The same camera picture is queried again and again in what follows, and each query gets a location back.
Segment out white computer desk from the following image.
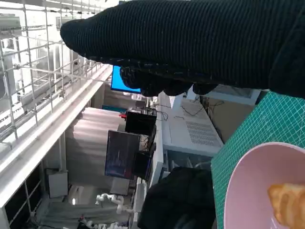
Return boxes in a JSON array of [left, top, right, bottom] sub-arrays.
[[133, 92, 173, 229]]

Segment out dark screen monitor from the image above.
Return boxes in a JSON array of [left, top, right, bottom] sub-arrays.
[[104, 130, 142, 180]]

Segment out pink bowl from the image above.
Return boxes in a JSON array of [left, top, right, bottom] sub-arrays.
[[224, 142, 305, 229]]

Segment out green cutting mat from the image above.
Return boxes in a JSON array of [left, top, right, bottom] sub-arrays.
[[211, 90, 305, 229]]

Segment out small black monitor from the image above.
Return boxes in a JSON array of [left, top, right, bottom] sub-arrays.
[[132, 150, 153, 181]]

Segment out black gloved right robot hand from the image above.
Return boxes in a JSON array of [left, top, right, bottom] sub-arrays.
[[60, 0, 305, 98]]

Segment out white framed cabinet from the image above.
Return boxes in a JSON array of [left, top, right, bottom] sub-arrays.
[[187, 83, 263, 105]]

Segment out blue screen monitor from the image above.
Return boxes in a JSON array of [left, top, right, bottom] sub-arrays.
[[111, 65, 142, 94]]

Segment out black box device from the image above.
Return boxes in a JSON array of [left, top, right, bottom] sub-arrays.
[[124, 110, 157, 136]]

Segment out white perforated cabinet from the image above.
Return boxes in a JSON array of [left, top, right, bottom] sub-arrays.
[[162, 97, 224, 158]]

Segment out striped rectangular bread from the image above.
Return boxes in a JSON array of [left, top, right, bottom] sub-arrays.
[[267, 183, 305, 226]]

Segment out white box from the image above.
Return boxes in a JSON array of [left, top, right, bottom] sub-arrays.
[[46, 169, 70, 198]]

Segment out white shelf unit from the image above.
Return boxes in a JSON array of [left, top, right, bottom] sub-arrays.
[[0, 162, 70, 229]]

